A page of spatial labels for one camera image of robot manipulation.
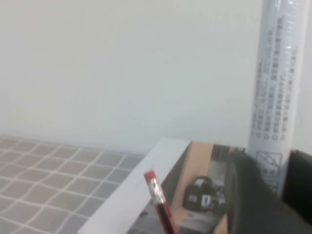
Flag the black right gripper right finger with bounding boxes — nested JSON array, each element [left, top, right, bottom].
[[281, 149, 312, 221]]

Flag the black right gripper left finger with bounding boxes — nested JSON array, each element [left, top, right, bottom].
[[225, 150, 312, 234]]

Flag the red and black pencil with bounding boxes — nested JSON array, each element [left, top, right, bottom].
[[143, 170, 181, 234]]

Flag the white printed paper roll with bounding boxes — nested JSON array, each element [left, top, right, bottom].
[[246, 0, 305, 198]]

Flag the cardboard box with white flap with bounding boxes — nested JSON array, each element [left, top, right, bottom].
[[78, 137, 247, 234]]

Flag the grey grid-pattern tablecloth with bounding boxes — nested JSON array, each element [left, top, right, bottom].
[[0, 135, 150, 234]]

